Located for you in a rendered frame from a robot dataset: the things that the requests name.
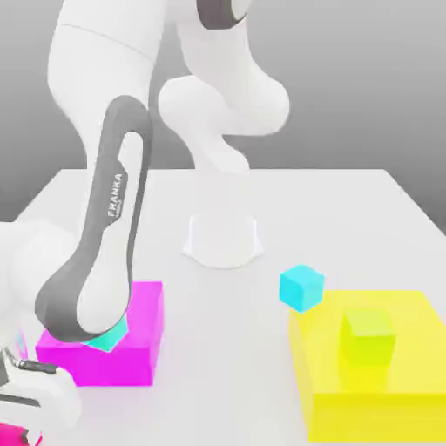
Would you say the small teal cube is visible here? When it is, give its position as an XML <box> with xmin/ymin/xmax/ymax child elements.
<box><xmin>82</xmin><ymin>318</ymin><xmax>130</xmax><ymax>354</ymax></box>

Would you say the small cyan cube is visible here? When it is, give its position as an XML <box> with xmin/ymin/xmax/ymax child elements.
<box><xmin>279</xmin><ymin>263</ymin><xmax>326</xmax><ymax>314</ymax></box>

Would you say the small yellow-green cube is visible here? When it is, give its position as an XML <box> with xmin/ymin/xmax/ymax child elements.
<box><xmin>339</xmin><ymin>307</ymin><xmax>397</xmax><ymax>368</ymax></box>

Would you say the large magenta box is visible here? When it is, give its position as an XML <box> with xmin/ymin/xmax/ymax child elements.
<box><xmin>35</xmin><ymin>280</ymin><xmax>165</xmax><ymax>388</ymax></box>

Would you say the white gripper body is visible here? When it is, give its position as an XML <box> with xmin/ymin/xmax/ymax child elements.
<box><xmin>0</xmin><ymin>368</ymin><xmax>84</xmax><ymax>436</ymax></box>

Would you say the large yellow box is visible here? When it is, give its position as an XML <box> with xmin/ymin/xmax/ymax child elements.
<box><xmin>287</xmin><ymin>289</ymin><xmax>446</xmax><ymax>443</ymax></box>

